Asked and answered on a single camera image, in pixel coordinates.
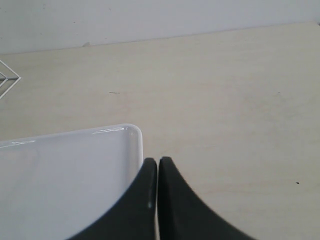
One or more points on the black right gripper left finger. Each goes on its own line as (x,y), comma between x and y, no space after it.
(132,217)

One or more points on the white wire book rack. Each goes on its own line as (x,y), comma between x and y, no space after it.
(8,79)

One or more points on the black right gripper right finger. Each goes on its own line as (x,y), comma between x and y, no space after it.
(182,215)

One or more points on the white square plastic tray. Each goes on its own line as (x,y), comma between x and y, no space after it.
(53,186)

